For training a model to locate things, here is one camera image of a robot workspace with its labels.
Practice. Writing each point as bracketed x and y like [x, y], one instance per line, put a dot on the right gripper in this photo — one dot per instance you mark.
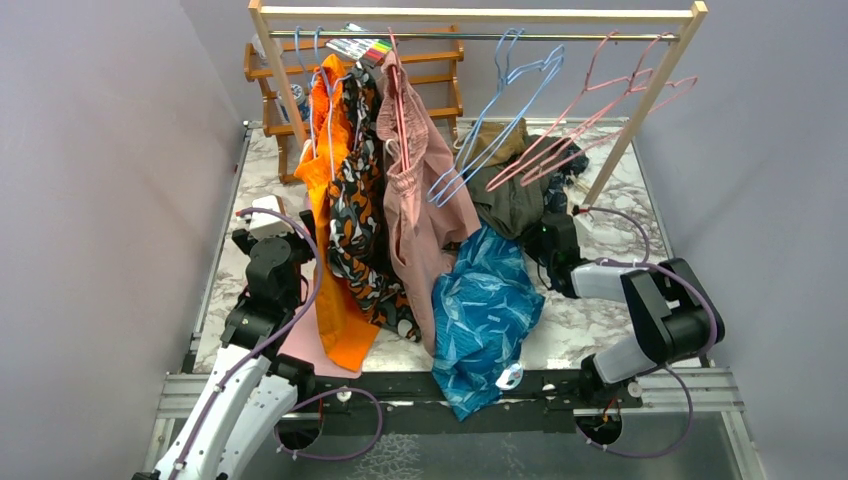
[530, 239]

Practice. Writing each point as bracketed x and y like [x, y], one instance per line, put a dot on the blue patterned shorts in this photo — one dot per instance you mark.
[484, 309]

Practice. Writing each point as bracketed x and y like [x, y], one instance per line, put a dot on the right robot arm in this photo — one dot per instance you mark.
[672, 316]

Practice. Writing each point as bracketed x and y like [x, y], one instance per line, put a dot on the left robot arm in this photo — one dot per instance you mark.
[251, 385]

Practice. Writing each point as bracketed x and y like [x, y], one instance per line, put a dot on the pink shorts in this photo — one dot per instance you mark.
[419, 231]

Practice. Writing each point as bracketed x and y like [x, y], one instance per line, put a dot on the camouflage patterned shorts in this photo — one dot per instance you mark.
[359, 224]

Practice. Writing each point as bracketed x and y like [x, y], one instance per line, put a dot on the orange shorts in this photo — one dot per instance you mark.
[342, 312]

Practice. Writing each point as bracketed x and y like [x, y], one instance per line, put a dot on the hanger holding pink shorts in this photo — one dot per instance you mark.
[399, 105]

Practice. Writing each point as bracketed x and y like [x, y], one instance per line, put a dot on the olive green garment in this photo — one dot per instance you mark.
[511, 208]

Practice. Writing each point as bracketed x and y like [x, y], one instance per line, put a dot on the dark navy patterned garment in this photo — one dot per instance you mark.
[554, 196]

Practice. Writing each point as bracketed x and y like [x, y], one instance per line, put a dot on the tan garment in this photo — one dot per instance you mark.
[491, 147]

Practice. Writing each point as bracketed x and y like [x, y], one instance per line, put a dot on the marker pen pack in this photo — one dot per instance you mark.
[368, 52]

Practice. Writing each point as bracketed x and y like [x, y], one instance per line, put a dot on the pink mat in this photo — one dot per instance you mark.
[310, 340]

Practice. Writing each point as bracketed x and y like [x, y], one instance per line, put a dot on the blue lidded jar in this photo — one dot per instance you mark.
[301, 100]

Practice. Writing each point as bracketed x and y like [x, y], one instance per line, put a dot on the wooden shelf unit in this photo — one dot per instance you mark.
[436, 71]

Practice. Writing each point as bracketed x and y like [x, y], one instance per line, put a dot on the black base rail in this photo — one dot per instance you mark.
[509, 399]

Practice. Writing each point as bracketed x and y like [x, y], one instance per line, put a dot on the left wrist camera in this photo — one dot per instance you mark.
[262, 225]

